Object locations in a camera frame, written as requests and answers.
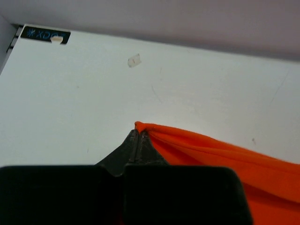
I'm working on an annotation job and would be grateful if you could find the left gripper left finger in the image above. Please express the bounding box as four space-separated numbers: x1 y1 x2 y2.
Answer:
0 130 138 225

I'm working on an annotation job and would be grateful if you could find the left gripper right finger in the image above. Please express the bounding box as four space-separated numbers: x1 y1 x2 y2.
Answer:
122 130 253 225

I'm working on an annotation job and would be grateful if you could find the orange t-shirt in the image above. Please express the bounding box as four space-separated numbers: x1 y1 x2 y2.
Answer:
135 121 300 225

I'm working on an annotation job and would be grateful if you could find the clear tape scrap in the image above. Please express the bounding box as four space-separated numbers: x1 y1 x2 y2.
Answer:
127 53 142 68

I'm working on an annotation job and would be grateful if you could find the left black corner label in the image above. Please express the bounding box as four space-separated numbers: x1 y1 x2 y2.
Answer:
20 26 71 45

